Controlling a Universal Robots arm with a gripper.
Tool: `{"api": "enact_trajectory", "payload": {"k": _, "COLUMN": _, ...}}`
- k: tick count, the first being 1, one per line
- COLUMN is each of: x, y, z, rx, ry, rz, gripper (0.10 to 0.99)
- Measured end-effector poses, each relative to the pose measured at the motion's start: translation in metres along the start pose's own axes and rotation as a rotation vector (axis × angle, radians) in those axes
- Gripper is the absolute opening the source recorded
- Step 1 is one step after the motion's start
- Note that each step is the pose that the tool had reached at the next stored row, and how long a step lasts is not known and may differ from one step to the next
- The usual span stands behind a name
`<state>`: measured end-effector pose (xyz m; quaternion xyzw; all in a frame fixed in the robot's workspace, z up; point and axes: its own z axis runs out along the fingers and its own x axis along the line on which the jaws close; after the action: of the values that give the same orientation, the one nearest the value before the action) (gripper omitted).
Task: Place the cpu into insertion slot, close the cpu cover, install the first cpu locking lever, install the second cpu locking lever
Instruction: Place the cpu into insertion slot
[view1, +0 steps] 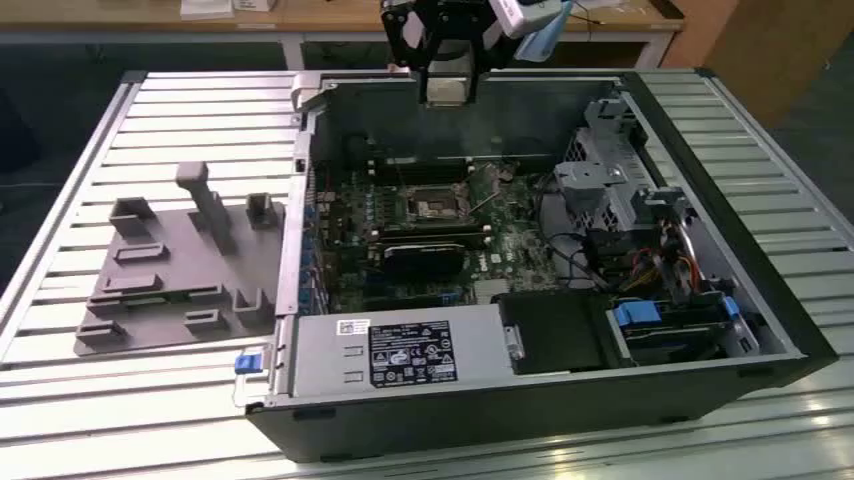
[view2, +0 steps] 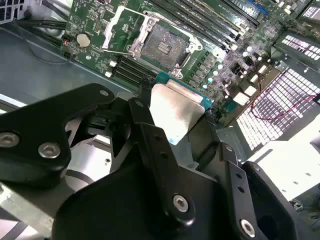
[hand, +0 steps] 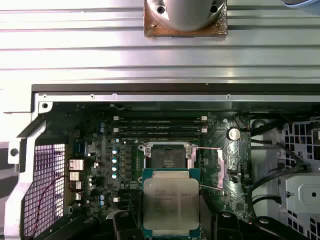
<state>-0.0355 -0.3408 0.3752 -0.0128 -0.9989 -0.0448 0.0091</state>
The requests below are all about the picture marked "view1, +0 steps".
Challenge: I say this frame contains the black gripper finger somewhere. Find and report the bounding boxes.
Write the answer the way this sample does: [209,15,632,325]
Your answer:
[464,14,522,107]
[380,0,436,106]

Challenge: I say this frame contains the silver square CPU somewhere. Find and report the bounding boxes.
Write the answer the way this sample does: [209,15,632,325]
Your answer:
[424,74,468,109]

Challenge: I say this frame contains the CPU socket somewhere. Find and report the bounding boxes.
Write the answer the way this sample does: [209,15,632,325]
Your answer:
[398,183,478,225]

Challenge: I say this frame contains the white cardboard box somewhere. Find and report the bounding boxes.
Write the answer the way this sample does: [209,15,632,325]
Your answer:
[179,0,236,21]

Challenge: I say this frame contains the grey metal drive cage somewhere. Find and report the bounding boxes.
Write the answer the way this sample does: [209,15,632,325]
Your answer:
[551,97,690,232]

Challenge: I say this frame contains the black RAM stick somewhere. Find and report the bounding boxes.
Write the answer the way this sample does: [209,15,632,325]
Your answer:
[378,223,486,236]

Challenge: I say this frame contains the green motherboard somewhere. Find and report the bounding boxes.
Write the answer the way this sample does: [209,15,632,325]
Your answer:
[309,163,568,314]

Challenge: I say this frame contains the black graphics card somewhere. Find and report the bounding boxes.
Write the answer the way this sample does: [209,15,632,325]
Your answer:
[371,242,467,279]

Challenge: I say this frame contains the brown wooden cabinet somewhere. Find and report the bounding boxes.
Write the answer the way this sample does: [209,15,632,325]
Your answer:
[666,0,854,130]

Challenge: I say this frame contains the black plastic drive bay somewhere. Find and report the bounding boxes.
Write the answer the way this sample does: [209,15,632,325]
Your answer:
[491,292,623,376]

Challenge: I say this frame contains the hard disk blue carrier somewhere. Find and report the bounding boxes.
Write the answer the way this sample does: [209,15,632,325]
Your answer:
[606,297,762,369]

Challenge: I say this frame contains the grey plastic parts rack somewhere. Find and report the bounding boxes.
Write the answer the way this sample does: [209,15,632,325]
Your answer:
[71,160,289,357]

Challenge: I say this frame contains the green RAM stick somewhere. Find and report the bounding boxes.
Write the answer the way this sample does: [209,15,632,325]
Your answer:
[119,293,195,306]

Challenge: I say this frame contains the grey power supply unit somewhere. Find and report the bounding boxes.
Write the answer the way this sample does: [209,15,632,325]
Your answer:
[292,305,516,397]

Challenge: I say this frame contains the black open PC case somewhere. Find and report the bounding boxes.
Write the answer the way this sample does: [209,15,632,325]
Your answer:
[232,68,839,464]

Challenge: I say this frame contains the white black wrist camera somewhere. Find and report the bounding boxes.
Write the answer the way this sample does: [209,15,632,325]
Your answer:
[488,0,532,38]

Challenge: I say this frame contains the wooden desk white frame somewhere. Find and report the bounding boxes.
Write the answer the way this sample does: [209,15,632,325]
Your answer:
[0,0,687,71]

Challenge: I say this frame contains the black internal cable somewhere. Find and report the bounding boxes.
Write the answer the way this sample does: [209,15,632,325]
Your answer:
[540,230,615,294]

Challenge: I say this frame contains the coloured power wire bundle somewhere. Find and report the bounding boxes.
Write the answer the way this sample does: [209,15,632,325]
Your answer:
[619,243,710,297]

